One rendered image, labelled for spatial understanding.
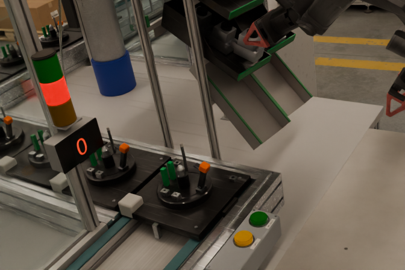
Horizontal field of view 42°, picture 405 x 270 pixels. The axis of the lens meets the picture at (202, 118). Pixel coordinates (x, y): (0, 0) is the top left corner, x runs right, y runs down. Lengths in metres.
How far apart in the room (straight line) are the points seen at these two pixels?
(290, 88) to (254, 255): 0.62
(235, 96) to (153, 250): 0.48
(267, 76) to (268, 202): 0.42
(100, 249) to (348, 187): 0.66
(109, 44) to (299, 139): 0.86
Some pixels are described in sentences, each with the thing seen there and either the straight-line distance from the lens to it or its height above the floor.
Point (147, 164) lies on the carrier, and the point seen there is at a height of 0.97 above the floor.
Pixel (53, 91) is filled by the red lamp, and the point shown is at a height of 1.34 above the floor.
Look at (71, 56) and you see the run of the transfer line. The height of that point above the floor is 0.93.
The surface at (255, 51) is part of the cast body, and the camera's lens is 1.33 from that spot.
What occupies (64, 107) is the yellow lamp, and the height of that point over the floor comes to 1.30.
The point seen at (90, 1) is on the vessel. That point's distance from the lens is 2.06.
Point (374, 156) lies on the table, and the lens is 1.59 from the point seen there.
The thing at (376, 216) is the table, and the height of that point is 0.86.
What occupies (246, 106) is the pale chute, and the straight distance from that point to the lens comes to 1.46.
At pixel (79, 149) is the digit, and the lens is 1.16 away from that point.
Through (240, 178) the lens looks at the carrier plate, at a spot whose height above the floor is 0.97.
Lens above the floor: 1.75
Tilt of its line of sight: 28 degrees down
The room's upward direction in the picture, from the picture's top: 11 degrees counter-clockwise
